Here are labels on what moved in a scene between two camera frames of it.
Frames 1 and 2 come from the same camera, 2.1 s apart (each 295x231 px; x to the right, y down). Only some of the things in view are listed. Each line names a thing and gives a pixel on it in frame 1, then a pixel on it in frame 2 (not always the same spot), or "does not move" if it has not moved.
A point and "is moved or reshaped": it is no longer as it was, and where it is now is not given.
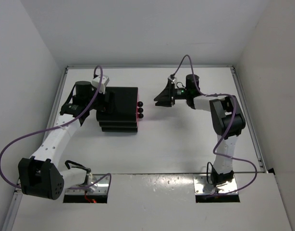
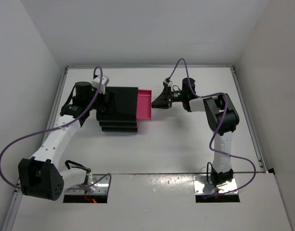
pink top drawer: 140,104 is moved or reshaped
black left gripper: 106,107 does not move
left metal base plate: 96,184 does not move
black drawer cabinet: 120,111 does not move
